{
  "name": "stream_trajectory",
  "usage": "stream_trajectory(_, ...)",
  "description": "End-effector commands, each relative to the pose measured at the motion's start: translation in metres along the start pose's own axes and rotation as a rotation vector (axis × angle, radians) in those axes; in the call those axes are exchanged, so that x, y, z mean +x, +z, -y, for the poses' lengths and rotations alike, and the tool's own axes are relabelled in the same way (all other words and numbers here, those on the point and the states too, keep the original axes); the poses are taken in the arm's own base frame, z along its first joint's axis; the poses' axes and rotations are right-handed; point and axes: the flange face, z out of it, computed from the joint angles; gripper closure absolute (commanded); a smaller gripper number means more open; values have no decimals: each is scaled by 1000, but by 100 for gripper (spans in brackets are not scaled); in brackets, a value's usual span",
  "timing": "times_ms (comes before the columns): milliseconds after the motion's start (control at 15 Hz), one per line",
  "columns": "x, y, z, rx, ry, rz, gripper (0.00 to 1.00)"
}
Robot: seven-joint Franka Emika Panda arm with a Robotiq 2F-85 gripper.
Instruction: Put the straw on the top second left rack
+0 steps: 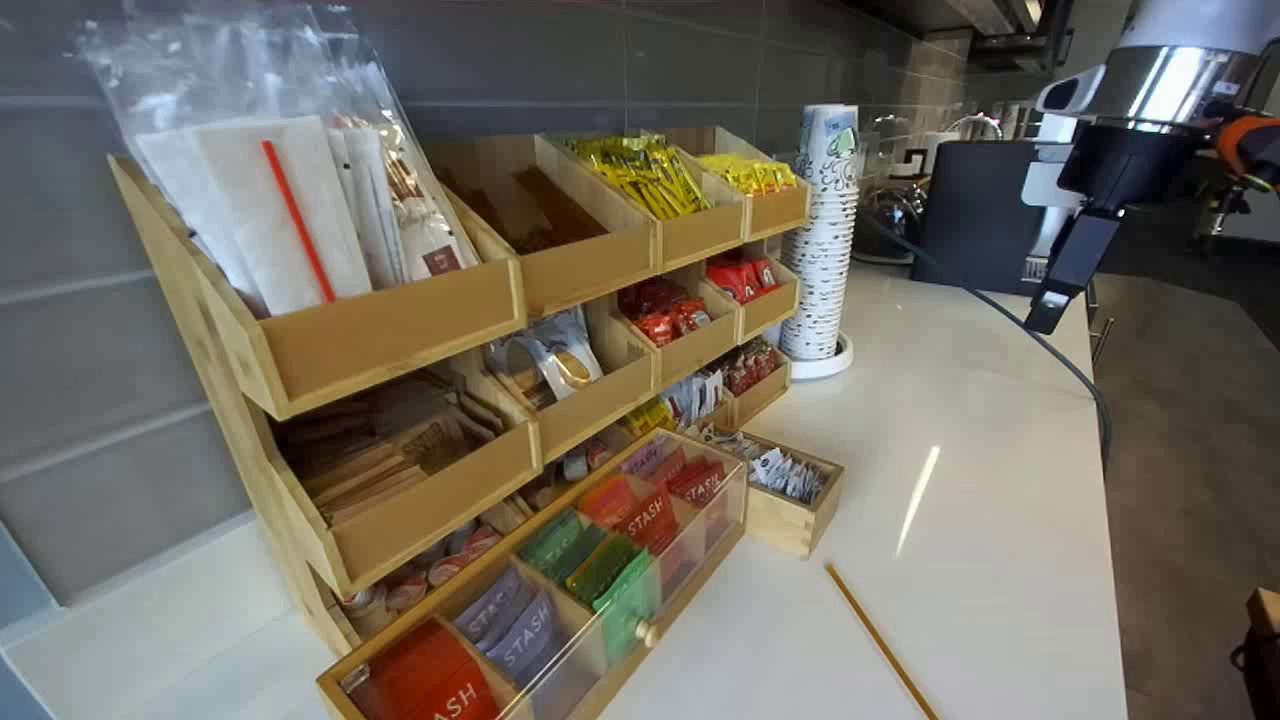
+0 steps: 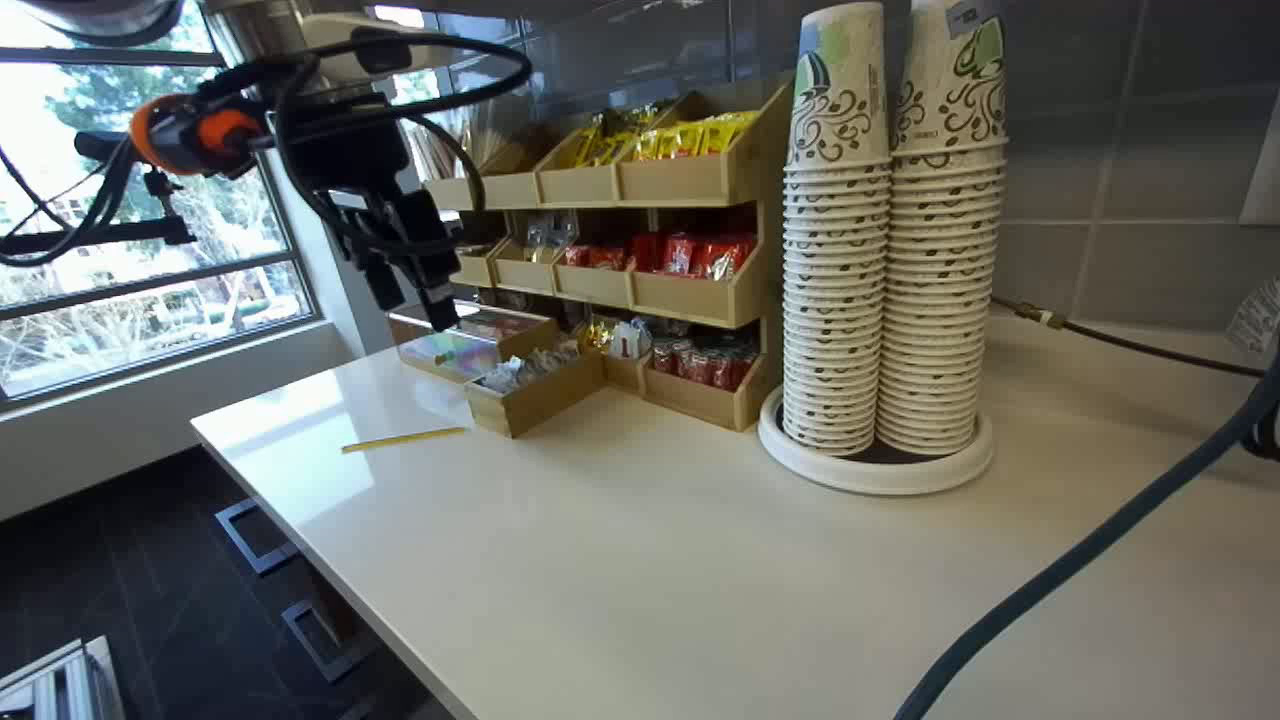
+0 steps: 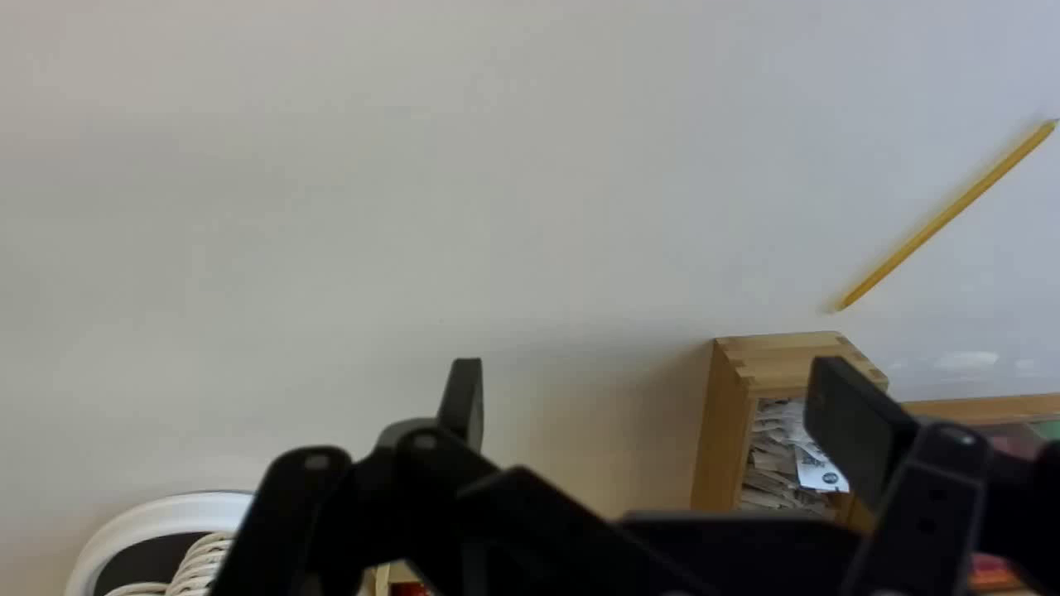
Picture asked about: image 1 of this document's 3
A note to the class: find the small white packet pile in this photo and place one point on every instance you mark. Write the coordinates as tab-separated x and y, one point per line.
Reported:
698	396

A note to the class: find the clear white packet pile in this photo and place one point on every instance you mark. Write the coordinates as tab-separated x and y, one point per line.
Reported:
555	352

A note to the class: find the dark red packet pile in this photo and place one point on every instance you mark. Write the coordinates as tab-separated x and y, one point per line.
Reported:
750	364

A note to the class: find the tiered wooden condiment rack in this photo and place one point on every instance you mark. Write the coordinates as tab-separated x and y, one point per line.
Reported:
403	334

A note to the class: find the grey purple tea bags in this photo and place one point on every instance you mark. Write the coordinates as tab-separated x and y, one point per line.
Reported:
514	623

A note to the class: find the small open wooden box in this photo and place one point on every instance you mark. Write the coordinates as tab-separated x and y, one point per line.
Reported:
796	514

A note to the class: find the red tea bags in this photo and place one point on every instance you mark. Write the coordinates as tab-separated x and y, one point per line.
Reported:
632	514

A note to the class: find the clear bag of wrapped straws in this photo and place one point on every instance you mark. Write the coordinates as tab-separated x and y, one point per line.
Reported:
403	200

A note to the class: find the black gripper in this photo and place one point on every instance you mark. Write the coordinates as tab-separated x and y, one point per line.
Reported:
1126	160

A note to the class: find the white round cup tray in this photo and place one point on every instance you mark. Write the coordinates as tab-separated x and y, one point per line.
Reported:
816	360

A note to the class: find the thin tan straw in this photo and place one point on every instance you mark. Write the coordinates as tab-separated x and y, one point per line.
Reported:
881	643

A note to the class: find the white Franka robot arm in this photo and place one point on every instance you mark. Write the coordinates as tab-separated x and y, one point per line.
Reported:
1174	62

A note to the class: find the brown packet pile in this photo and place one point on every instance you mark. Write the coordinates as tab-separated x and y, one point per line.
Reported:
380	445

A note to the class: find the black box appliance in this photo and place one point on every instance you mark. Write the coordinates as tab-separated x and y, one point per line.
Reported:
984	223

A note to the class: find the green tea bags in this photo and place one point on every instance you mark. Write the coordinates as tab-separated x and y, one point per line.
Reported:
594	575

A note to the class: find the yellow packet pile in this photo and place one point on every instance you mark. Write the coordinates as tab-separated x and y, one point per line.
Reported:
646	173
747	173

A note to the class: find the paper cup stack blue-green print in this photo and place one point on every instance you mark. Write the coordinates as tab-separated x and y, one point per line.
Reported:
820	240

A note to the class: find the orange tea bags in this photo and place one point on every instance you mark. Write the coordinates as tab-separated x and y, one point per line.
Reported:
433	680

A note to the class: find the white packets in small box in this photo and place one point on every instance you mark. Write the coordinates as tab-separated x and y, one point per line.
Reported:
786	475

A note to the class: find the red straw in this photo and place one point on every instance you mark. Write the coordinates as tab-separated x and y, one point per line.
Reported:
301	226

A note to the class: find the wooden tea box clear lid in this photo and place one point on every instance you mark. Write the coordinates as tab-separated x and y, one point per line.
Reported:
585	625

